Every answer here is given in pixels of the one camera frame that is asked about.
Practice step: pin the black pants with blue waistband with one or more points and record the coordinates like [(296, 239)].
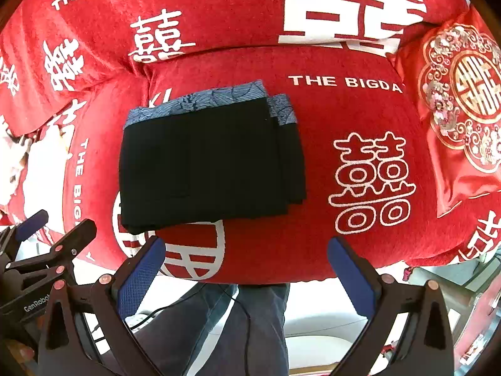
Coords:
[(207, 160)]

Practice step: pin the person's leg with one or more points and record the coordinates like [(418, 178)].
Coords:
[(184, 329), (266, 329)]

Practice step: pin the person's left hand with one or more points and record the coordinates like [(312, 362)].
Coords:
[(21, 354)]

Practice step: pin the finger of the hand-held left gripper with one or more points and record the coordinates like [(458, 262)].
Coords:
[(72, 239), (33, 221)]

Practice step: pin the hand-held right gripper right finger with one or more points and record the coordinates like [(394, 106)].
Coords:
[(350, 272)]

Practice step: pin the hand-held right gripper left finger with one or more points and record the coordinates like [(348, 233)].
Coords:
[(143, 274)]

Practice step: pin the person's left leg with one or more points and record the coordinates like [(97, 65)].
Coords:
[(184, 329)]

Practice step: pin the person's right leg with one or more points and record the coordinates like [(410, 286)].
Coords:
[(266, 329)]

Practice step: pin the red gold embroidered cushion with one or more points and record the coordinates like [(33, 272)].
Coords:
[(462, 98)]

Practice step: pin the red cloth with white characters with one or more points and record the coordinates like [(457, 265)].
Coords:
[(344, 125)]

